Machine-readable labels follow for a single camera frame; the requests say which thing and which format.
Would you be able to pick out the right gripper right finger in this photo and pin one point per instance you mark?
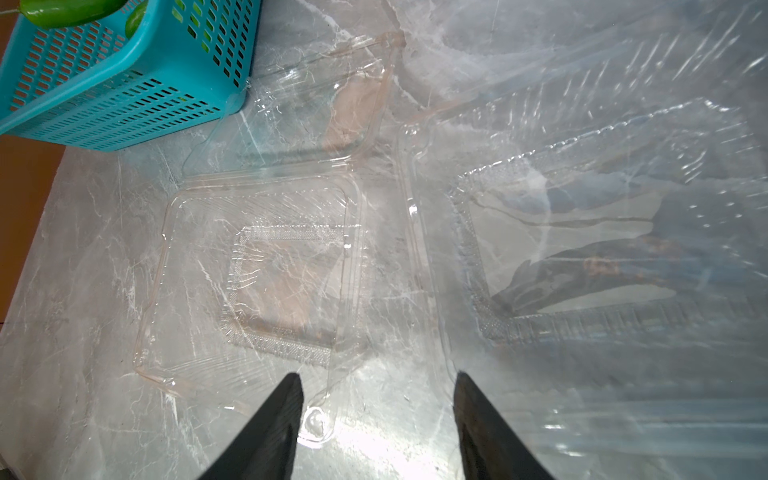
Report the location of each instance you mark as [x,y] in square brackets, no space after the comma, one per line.
[489,448]

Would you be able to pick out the green peppers bunch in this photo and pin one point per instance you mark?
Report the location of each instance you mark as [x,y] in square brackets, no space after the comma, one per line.
[66,11]

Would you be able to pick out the teal plastic basket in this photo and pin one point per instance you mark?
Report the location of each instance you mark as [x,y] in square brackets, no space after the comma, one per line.
[90,86]

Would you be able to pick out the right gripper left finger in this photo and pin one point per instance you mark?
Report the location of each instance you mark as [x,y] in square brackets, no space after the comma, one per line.
[266,446]

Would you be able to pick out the clear clamshell container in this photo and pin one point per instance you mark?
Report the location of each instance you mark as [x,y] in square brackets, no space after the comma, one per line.
[591,234]
[265,247]

